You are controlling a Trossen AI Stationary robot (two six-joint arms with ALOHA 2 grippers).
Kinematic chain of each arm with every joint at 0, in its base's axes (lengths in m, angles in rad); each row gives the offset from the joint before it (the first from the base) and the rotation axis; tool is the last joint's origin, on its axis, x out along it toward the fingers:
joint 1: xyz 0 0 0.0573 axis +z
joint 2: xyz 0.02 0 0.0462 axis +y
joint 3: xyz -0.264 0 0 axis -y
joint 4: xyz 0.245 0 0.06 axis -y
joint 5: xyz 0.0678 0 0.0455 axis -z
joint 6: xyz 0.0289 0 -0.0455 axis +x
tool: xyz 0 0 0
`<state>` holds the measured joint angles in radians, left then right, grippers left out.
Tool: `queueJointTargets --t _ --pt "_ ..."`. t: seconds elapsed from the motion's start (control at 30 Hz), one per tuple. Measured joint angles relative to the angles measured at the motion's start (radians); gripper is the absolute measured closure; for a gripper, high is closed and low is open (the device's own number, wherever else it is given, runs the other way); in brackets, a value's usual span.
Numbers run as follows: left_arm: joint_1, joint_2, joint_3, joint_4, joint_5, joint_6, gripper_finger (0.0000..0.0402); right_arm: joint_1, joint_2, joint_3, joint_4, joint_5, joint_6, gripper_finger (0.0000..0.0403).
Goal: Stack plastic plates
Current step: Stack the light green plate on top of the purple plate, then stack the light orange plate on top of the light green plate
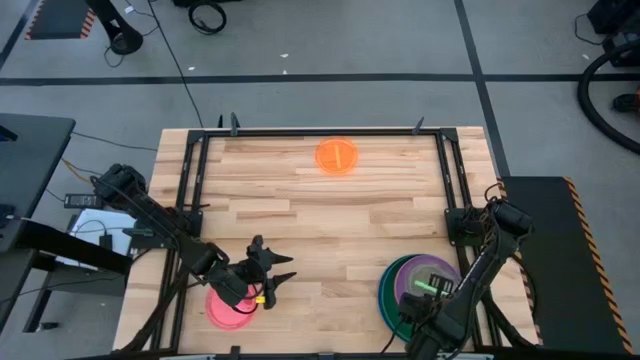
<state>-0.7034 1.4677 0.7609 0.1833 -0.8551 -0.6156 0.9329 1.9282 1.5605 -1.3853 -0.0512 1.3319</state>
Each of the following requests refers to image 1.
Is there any teal plastic plate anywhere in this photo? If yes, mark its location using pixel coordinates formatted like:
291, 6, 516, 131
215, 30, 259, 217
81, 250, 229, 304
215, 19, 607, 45
377, 254, 416, 344

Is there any coiled black cable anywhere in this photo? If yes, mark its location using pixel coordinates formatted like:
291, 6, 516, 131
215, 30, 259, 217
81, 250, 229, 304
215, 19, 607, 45
187, 0, 229, 36

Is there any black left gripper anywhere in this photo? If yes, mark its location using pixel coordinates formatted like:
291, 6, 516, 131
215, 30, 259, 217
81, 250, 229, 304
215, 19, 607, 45
226, 234, 298, 310

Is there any purple plastic plate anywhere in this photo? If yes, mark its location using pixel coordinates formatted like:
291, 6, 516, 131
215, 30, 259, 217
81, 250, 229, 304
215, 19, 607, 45
393, 253, 462, 306

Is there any black power adapter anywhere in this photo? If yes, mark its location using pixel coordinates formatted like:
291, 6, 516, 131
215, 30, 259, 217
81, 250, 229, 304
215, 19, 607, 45
63, 193, 104, 210

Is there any long black floor cable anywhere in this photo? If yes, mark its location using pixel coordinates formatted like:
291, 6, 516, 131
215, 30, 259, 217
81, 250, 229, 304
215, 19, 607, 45
147, 0, 205, 129

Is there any white paper sheet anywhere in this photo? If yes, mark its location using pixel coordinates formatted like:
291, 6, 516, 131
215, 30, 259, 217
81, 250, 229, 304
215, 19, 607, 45
69, 208, 140, 269

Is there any large black hazard-striped mat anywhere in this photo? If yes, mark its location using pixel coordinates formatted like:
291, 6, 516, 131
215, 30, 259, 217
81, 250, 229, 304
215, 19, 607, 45
499, 174, 635, 356

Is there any black equipment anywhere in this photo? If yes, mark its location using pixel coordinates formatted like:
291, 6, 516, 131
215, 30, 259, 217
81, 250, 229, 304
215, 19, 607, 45
587, 0, 640, 69

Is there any black desk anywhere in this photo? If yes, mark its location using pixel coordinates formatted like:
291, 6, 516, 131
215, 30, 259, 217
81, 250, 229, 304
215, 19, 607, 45
0, 112, 134, 334

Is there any black stand base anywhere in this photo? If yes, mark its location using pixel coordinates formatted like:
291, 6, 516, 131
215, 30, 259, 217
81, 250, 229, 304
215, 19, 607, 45
87, 0, 145, 56

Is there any yellow cable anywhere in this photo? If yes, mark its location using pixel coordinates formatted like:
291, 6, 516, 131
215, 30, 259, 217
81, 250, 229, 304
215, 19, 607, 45
62, 158, 101, 185

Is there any black and orange object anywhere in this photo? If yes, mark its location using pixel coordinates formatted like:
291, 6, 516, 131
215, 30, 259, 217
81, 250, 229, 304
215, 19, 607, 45
612, 92, 640, 114

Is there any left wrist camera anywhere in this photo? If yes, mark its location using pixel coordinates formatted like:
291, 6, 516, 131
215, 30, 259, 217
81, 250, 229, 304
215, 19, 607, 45
215, 272, 251, 308

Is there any dark green plastic plate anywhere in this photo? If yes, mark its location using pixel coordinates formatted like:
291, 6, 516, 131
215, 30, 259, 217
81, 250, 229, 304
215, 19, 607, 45
383, 255, 416, 336

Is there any black metal table frame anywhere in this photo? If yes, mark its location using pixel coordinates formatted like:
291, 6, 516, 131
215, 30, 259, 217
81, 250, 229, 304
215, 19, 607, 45
122, 127, 541, 360

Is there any thin black cable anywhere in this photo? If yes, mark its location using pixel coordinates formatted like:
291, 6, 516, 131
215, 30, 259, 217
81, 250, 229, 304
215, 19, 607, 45
69, 130, 159, 152

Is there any small pink translucent plate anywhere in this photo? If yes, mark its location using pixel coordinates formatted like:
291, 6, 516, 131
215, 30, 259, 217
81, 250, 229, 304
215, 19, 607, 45
205, 282, 260, 331

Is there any small black hazard-striped mat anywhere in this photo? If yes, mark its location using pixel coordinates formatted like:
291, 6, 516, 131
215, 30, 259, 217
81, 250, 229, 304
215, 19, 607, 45
23, 0, 96, 41

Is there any small orange translucent plate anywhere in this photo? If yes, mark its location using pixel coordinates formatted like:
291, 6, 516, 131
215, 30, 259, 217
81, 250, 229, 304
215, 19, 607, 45
314, 136, 360, 176

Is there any thick black hose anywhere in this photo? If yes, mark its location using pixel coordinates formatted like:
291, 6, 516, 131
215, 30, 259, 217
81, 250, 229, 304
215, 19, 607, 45
577, 39, 640, 156

